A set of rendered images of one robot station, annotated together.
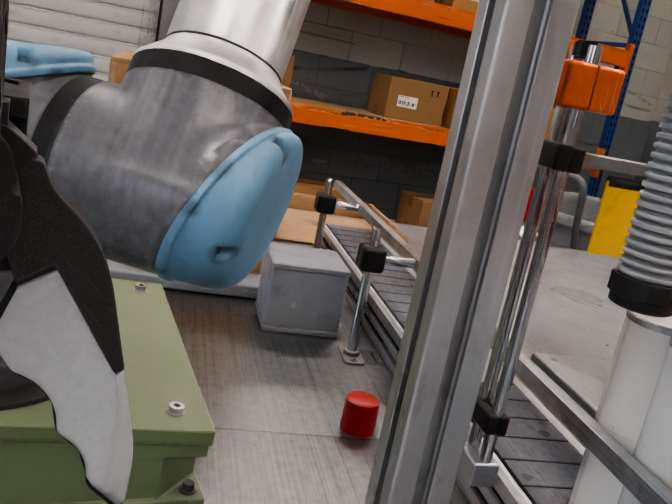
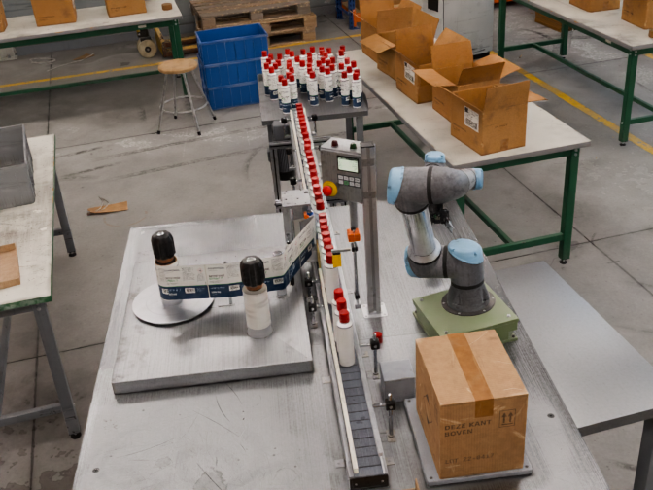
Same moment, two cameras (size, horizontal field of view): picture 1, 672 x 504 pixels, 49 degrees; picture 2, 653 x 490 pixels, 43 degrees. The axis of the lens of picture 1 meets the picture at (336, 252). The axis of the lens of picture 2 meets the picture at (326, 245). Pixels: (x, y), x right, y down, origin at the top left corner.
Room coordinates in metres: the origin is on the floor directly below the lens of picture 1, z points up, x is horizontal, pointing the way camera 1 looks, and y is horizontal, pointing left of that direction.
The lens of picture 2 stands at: (3.00, 0.22, 2.57)
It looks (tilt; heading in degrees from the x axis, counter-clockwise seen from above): 30 degrees down; 190
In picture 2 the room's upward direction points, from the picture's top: 4 degrees counter-clockwise
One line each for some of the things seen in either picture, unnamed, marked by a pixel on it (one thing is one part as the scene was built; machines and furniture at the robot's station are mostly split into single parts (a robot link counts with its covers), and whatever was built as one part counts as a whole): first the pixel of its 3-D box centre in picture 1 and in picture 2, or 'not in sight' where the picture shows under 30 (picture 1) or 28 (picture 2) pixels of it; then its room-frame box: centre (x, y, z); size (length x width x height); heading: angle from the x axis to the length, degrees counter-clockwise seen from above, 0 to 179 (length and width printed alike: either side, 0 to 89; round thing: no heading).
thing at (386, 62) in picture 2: not in sight; (398, 46); (-2.46, -0.19, 0.97); 0.44 x 0.38 x 0.37; 119
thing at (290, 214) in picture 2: not in sight; (299, 227); (0.16, -0.41, 1.01); 0.14 x 0.13 x 0.26; 14
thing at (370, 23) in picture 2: not in sight; (384, 29); (-2.87, -0.33, 0.97); 0.45 x 0.40 x 0.37; 116
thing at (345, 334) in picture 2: not in sight; (345, 337); (0.85, -0.14, 0.98); 0.05 x 0.05 x 0.20
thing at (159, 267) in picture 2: not in sight; (167, 266); (0.52, -0.84, 1.04); 0.09 x 0.09 x 0.29
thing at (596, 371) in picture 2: not in sight; (489, 352); (0.67, 0.33, 0.81); 0.90 x 0.90 x 0.04; 24
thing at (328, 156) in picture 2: not in sight; (348, 170); (0.42, -0.16, 1.38); 0.17 x 0.10 x 0.19; 69
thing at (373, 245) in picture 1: (381, 293); (368, 355); (0.85, -0.06, 0.91); 0.07 x 0.03 x 0.16; 104
